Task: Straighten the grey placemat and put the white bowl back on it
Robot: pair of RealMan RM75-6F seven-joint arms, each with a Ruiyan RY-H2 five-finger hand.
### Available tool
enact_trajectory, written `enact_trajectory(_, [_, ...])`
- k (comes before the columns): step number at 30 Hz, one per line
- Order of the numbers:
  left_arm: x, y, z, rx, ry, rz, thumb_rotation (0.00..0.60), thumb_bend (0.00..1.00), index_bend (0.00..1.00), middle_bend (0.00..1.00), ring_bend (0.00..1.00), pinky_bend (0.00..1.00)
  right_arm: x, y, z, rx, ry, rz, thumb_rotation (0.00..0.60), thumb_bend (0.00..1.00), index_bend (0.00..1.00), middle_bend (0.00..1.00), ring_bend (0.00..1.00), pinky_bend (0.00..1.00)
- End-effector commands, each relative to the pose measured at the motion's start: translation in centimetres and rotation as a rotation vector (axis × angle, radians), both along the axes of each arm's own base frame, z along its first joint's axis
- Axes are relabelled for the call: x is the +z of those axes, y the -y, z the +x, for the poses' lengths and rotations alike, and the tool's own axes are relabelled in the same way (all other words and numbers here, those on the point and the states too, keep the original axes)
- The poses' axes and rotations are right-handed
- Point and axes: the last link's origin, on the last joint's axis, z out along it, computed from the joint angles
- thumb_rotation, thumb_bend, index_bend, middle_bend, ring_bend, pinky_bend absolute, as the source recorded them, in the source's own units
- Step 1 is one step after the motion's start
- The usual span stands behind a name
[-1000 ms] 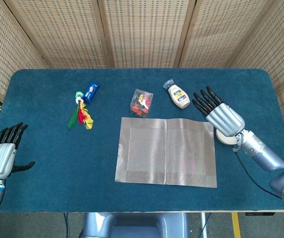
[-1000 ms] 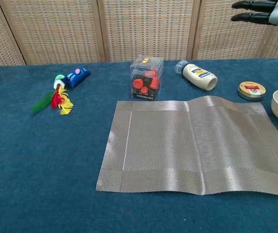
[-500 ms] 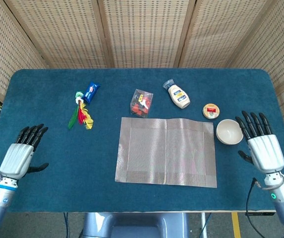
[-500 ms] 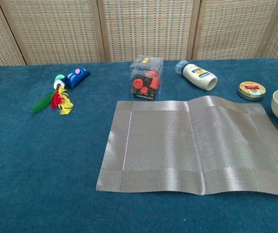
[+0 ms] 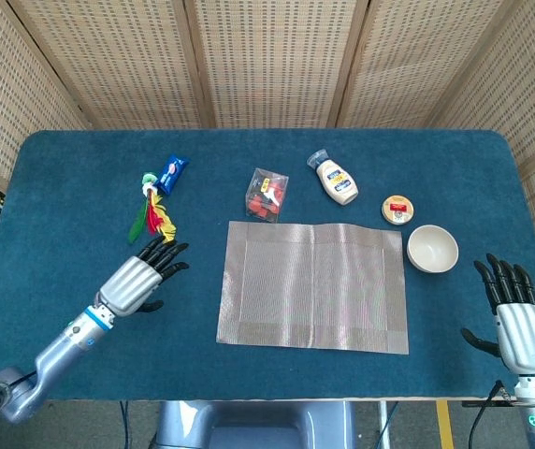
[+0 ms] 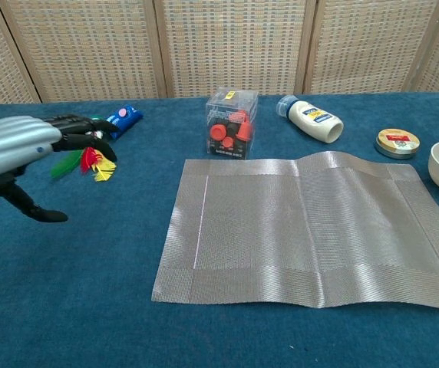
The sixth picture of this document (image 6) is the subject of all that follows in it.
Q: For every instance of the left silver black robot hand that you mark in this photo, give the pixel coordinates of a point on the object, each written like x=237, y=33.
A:
x=12, y=145

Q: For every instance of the brown woven placemat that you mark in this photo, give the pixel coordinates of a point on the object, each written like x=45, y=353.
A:
x=281, y=230

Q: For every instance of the colourful feather shuttlecock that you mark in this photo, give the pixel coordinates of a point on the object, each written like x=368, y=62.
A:
x=66, y=165

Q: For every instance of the blue cookie snack packet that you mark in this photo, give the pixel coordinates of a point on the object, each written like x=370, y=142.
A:
x=125, y=115

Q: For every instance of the blue table cover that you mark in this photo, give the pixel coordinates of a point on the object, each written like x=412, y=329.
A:
x=70, y=287

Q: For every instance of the clear box with orange parts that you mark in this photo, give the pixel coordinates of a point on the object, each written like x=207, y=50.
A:
x=229, y=134

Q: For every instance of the woven rattan folding screen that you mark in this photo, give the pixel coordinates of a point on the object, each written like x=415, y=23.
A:
x=227, y=42

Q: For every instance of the cream mayonnaise squeeze bottle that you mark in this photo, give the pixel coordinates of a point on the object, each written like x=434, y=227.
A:
x=311, y=122

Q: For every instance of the round gold tin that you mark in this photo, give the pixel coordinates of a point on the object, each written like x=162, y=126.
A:
x=396, y=143

